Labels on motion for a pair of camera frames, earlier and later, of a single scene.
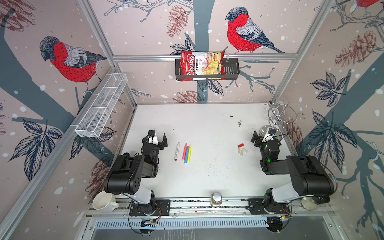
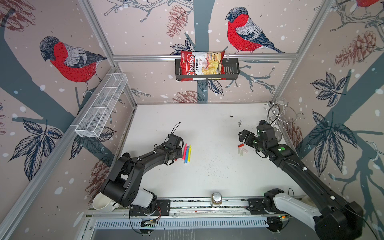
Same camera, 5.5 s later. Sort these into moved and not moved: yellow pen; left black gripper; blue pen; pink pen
Moved: left black gripper
Not moved: blue pen; yellow pen; pink pen
